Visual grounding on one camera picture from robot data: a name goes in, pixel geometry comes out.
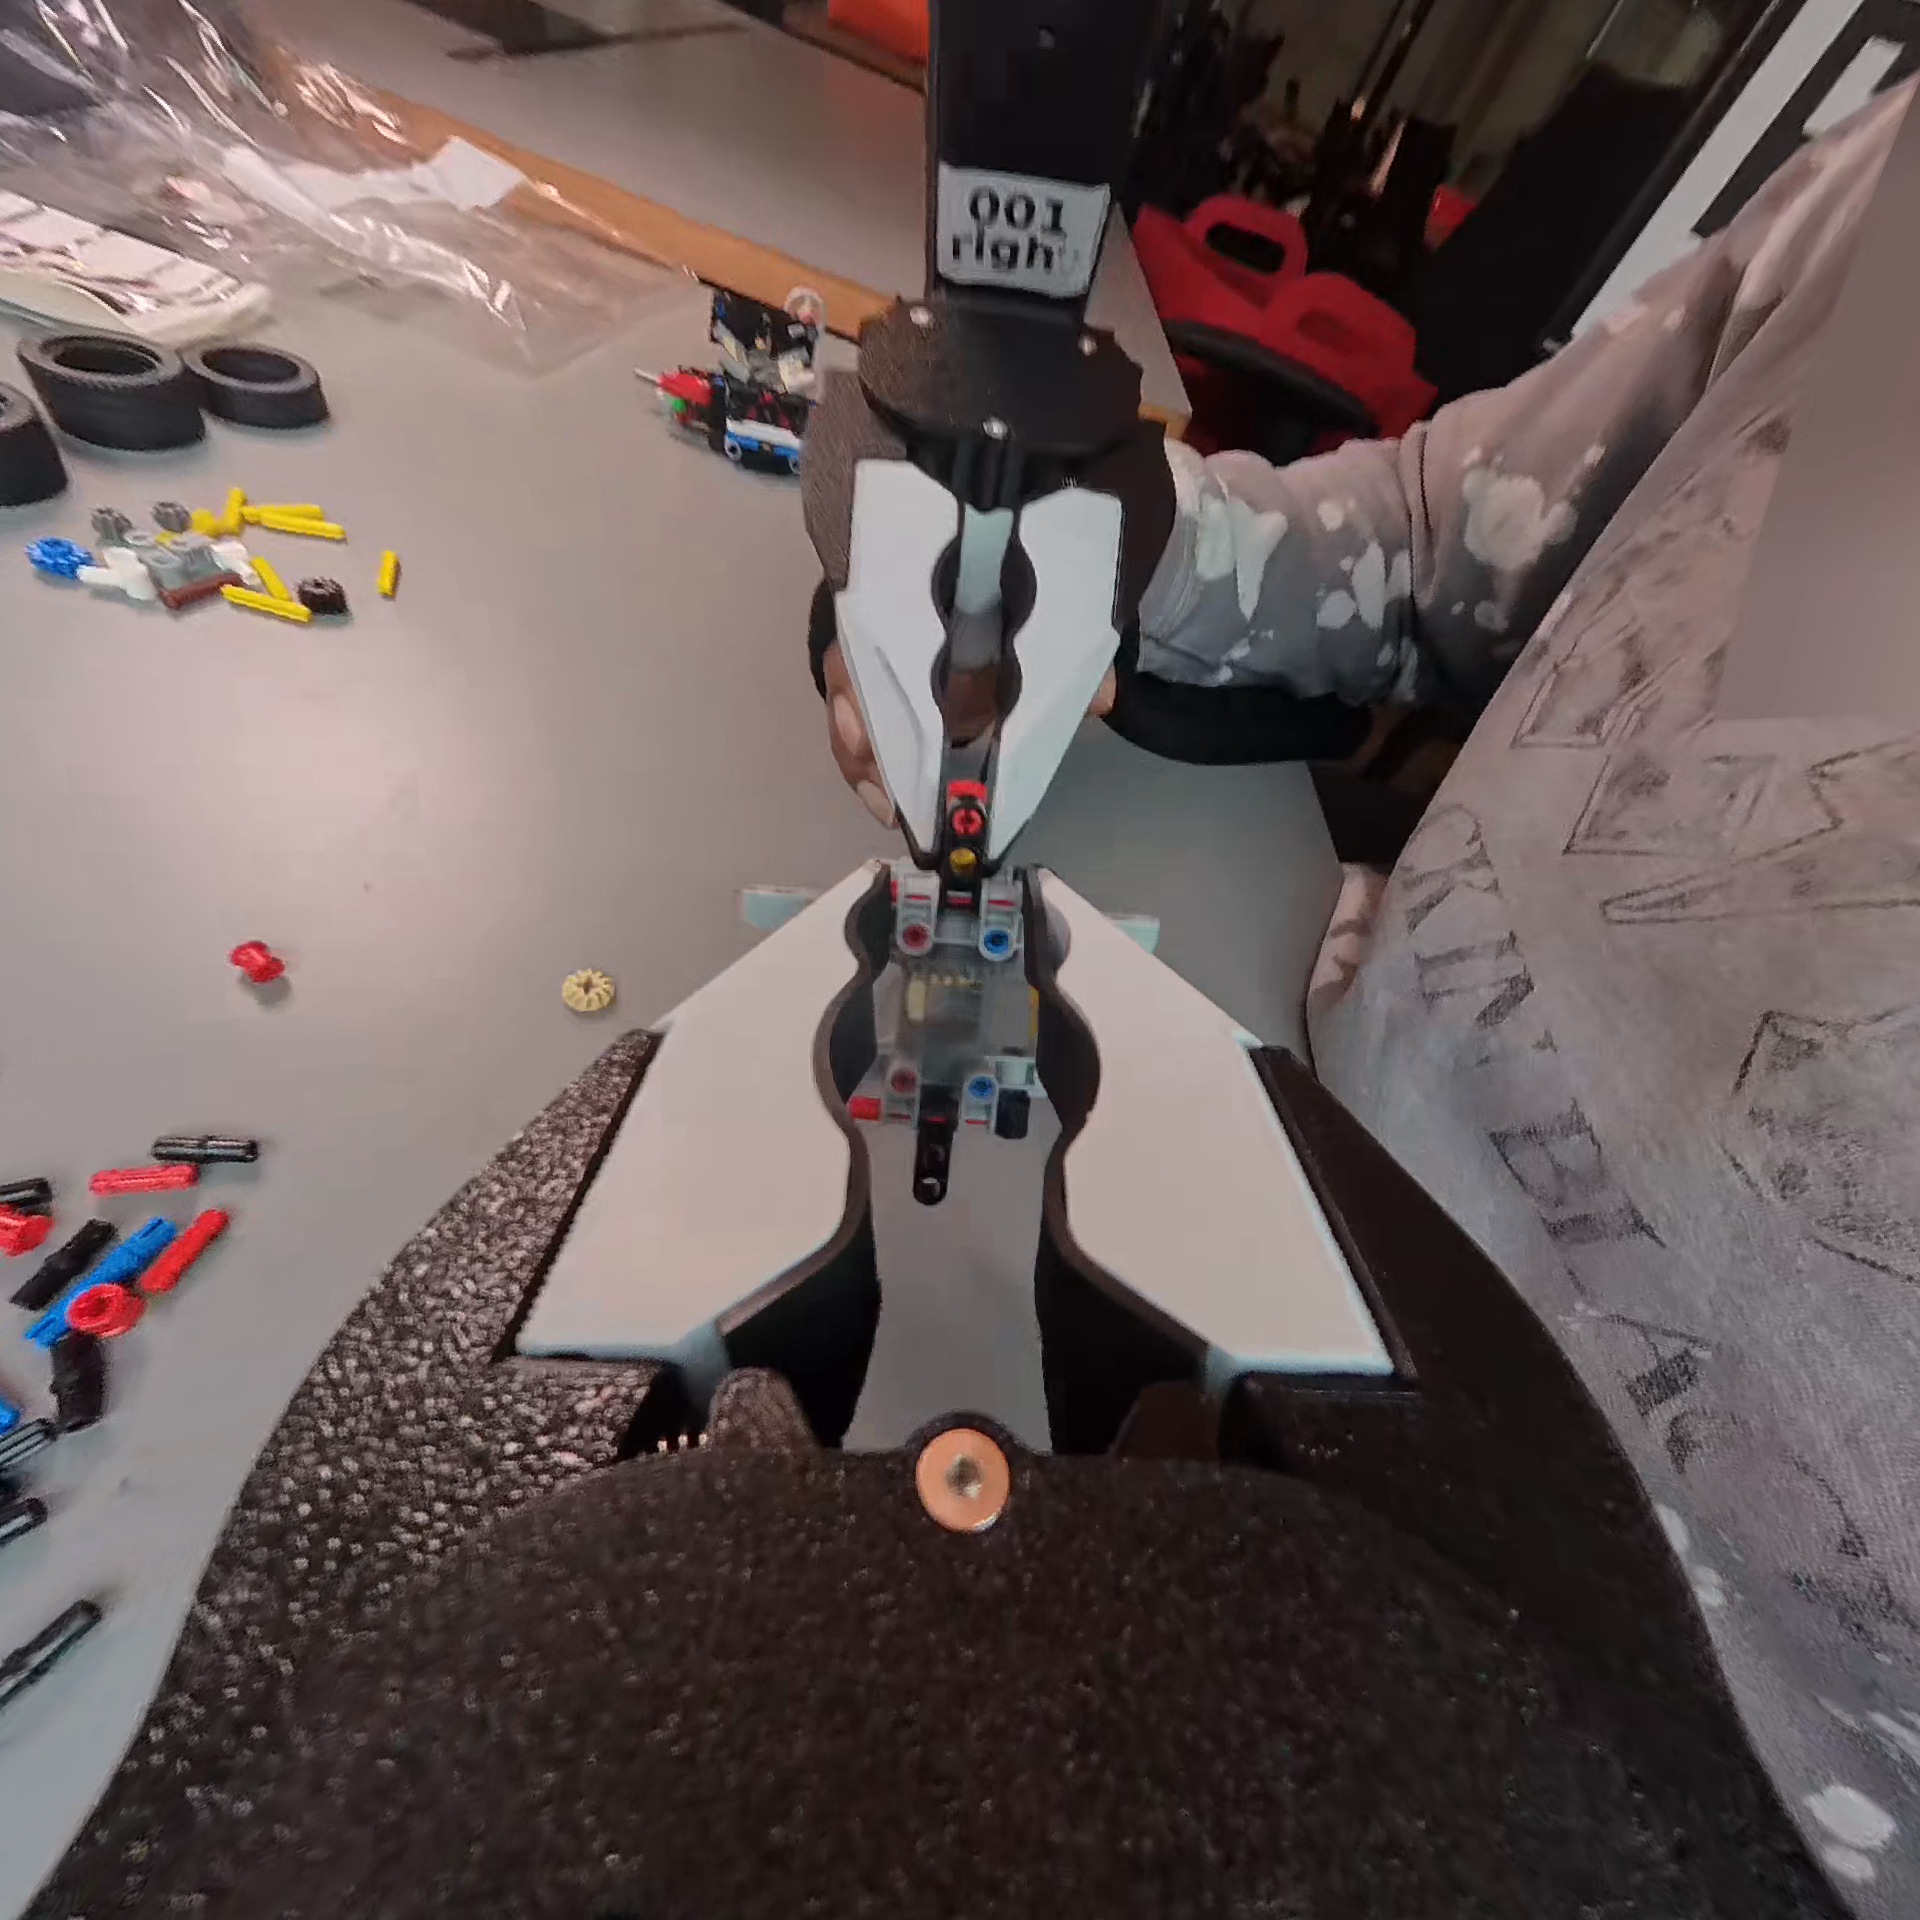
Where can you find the grey toy brick assembly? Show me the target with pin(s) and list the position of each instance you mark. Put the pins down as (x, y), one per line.
(942, 1020)

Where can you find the black toy brick car chassis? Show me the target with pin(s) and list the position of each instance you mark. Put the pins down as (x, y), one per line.
(751, 390)

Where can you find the person's grey printed sweatshirt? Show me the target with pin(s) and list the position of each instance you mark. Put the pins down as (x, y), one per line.
(1651, 1051)

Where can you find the grey desk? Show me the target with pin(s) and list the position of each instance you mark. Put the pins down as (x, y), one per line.
(525, 720)

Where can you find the orange crate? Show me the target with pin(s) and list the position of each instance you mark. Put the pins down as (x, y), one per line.
(884, 23)

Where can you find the grey table with dark cutout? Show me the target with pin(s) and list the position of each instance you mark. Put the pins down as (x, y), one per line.
(675, 90)

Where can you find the blue toy gear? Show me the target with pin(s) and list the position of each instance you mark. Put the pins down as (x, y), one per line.
(60, 558)

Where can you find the tan toy gear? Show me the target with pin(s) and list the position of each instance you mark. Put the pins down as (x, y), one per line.
(590, 991)

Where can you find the person's right hand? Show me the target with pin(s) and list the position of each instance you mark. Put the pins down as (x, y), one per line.
(849, 720)

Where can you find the red toy brick connector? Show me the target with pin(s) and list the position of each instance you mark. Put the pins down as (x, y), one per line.
(258, 961)

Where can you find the black toy gear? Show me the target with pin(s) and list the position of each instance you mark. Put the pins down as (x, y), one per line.
(320, 597)

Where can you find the group of yellow toy pins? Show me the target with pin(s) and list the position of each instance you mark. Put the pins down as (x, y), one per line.
(266, 603)

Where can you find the person's right forearm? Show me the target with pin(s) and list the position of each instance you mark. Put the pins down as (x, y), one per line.
(1320, 554)

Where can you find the pile of black red blue pins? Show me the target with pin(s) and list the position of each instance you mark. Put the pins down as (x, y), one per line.
(98, 1275)

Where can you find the grey and brown toy brick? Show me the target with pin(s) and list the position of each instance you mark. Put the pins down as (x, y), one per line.
(193, 566)

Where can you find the clear plastic bag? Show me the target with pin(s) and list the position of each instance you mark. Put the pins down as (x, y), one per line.
(375, 254)

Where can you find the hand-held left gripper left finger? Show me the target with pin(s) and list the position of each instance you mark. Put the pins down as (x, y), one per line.
(704, 1170)

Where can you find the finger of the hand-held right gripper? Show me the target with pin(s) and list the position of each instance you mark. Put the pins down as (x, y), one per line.
(1073, 601)
(884, 601)

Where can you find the white instruction booklet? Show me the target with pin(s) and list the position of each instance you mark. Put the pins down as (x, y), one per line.
(135, 285)

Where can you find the white paper sheet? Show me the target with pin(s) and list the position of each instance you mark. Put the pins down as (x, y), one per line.
(434, 177)

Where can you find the black framed white poster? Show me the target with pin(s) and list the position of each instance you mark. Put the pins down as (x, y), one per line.
(1778, 159)

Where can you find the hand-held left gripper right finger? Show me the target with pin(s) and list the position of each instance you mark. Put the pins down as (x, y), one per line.
(1200, 1185)

